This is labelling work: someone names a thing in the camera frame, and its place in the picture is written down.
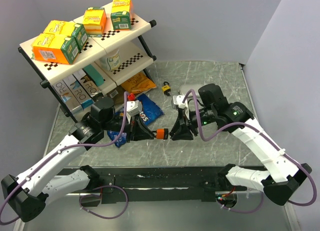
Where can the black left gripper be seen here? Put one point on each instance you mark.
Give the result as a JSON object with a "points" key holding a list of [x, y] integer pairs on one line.
{"points": [[140, 133]]}

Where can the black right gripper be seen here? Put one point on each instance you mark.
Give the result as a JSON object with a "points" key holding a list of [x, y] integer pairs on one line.
{"points": [[183, 130]]}

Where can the orange padlock with keys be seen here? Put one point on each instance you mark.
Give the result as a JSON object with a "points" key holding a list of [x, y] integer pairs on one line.
{"points": [[161, 134]]}

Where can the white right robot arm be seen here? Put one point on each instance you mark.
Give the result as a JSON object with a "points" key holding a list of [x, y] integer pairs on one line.
{"points": [[282, 175]]}

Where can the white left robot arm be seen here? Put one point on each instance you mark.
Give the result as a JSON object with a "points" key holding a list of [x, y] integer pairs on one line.
{"points": [[32, 190]]}

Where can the yellow padlock with key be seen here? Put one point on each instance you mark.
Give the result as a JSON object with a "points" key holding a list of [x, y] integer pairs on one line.
{"points": [[166, 88]]}

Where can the blue Doritos chip bag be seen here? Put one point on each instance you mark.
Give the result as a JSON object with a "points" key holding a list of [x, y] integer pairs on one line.
{"points": [[149, 114]]}

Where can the grey silver sponge pad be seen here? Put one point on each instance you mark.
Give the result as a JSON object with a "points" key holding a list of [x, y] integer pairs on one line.
{"points": [[183, 89]]}

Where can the brown snack bag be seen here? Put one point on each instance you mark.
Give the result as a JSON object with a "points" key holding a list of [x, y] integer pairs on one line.
{"points": [[117, 95]]}

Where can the yellow honey dijon chip bag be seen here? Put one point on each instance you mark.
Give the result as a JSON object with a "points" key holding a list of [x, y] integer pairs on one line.
{"points": [[138, 84]]}

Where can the middle white RO box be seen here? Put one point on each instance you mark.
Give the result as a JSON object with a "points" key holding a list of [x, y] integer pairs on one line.
{"points": [[78, 91]]}

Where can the white ro box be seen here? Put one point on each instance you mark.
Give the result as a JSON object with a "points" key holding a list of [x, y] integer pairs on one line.
{"points": [[78, 91], [67, 97]]}

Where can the teal box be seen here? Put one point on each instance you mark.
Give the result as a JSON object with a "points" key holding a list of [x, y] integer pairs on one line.
{"points": [[96, 77]]}

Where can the left white RO box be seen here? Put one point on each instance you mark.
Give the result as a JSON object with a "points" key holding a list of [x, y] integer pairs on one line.
{"points": [[67, 97]]}

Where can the white paper cup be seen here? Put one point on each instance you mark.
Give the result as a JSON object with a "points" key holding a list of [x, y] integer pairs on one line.
{"points": [[111, 61]]}

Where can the beige two-tier shelf rack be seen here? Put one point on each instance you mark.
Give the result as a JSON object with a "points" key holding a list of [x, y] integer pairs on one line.
{"points": [[135, 57]]}

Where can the green yellow sponge box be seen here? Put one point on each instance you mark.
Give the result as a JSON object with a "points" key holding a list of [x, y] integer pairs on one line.
{"points": [[121, 14]]}

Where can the orange yellow sponge pack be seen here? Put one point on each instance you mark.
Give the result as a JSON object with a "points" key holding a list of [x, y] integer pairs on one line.
{"points": [[94, 20]]}

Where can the front orange sponge box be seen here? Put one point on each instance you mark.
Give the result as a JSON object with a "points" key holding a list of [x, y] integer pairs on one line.
{"points": [[55, 48]]}

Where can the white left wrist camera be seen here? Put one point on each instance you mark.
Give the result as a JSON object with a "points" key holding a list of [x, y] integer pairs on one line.
{"points": [[133, 108]]}

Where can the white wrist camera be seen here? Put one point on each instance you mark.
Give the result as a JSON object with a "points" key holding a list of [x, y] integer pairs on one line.
{"points": [[178, 102], [133, 108]]}

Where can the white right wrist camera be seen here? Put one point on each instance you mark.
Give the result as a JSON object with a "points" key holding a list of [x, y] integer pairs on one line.
{"points": [[178, 102]]}

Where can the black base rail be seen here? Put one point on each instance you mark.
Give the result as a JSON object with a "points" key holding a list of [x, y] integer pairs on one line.
{"points": [[168, 183]]}

